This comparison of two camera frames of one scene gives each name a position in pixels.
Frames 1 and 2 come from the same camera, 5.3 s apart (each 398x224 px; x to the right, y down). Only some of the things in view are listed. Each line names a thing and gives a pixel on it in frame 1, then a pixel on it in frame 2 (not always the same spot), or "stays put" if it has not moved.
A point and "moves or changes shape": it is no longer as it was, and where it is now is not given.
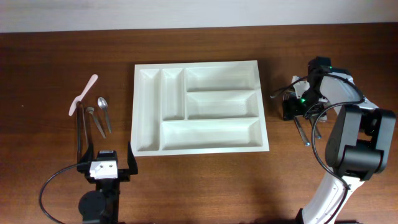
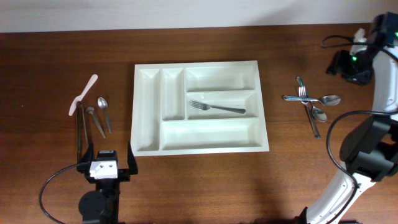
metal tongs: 79,108 stays put
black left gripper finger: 125,174 stays put
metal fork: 285,96 moves or changes shape
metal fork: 302,127 to 206,106
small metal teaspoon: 102,104 stays put
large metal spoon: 313,123 moves or changes shape
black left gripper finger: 83,165 stays put
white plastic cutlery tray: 198,107 stays put
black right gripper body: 305,106 to 354,68
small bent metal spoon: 91,110 stays put
